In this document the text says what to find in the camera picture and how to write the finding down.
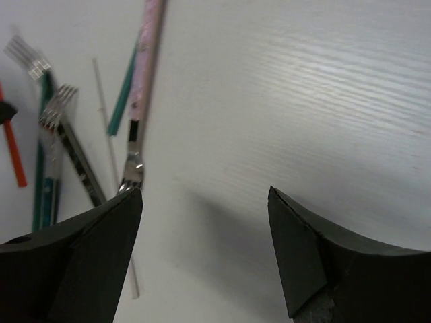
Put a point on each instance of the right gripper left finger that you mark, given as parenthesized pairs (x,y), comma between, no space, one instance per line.
(73,271)

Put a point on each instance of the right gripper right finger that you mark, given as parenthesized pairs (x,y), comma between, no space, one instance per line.
(331,274)

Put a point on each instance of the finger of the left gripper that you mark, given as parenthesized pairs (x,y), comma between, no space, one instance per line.
(7,112)

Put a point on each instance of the teal chopstick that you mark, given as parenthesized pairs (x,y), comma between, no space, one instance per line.
(123,95)
(43,186)

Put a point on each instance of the orange chopstick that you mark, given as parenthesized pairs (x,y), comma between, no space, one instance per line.
(14,152)

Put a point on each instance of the dark speckled handled fork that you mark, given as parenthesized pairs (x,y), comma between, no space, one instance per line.
(54,119)

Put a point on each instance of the teal handled fork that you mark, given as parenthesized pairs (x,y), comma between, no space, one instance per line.
(36,66)

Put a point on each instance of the pink handled fork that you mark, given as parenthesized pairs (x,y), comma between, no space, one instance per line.
(139,96)

